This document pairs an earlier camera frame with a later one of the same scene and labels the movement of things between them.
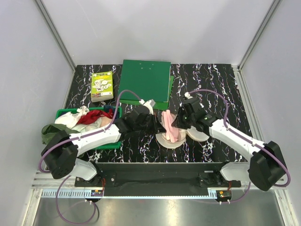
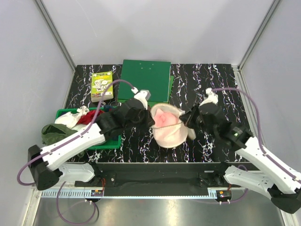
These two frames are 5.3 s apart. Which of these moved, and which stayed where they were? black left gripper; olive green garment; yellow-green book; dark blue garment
Moved: black left gripper
Stayed: yellow-green book; olive green garment; dark blue garment
